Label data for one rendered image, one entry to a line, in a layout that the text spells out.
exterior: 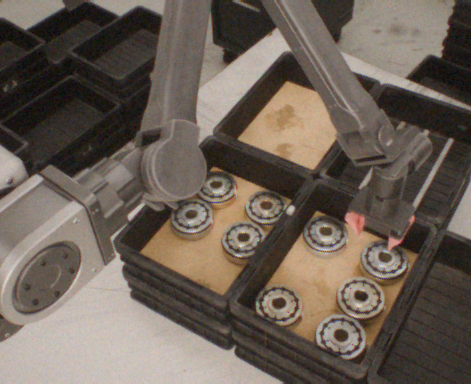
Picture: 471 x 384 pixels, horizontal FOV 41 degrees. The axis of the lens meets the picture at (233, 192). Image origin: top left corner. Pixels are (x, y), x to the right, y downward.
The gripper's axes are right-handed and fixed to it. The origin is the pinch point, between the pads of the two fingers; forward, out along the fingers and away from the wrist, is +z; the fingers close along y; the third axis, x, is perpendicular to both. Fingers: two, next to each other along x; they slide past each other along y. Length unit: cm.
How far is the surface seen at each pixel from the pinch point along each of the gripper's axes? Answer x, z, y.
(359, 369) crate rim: 18.6, 13.7, -7.4
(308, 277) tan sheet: -0.3, 23.5, 13.0
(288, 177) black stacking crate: -18.3, 15.8, 28.7
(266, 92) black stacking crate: -46, 19, 51
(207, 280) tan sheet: 12.3, 23.5, 31.8
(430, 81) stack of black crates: -150, 78, 32
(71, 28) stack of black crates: -90, 67, 182
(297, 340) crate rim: 19.5, 13.7, 5.1
